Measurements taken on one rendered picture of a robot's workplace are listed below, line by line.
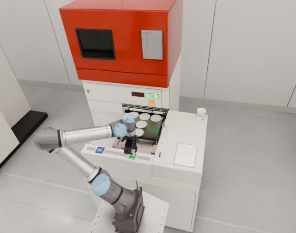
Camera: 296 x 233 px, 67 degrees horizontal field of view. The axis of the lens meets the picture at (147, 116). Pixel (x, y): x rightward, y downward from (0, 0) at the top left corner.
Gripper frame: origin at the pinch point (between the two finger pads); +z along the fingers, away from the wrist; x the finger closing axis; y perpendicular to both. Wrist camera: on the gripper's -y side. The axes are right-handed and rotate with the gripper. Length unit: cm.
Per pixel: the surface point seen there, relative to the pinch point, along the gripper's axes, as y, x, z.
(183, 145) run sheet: 17.8, -34.5, 0.8
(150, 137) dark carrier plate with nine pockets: 28.3, -6.2, 7.8
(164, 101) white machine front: 59, -11, -8
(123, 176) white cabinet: -4.0, 8.2, 23.0
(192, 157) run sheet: 7.7, -42.1, 0.8
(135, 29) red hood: 53, 8, -71
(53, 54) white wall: 207, 212, 31
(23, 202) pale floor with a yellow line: -12, 132, 98
